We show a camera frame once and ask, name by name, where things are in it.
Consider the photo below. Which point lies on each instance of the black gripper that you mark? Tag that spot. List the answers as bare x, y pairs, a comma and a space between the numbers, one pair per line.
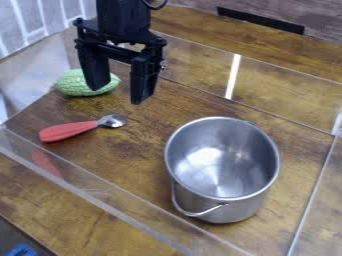
117, 33

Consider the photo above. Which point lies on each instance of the pink handled metal spoon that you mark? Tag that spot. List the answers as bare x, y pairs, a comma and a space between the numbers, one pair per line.
62, 131

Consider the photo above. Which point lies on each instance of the green bitter gourd toy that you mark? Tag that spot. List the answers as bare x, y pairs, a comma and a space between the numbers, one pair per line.
72, 85

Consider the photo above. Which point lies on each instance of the stainless steel pot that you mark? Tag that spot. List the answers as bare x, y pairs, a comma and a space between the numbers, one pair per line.
223, 163

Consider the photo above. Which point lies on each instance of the clear acrylic barrier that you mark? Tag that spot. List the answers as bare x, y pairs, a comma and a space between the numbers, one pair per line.
90, 194

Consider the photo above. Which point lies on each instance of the blue object at corner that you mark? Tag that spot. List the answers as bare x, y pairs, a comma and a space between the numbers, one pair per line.
21, 250

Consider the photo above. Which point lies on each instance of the black wall vent strip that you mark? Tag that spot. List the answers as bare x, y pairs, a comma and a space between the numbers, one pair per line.
259, 20

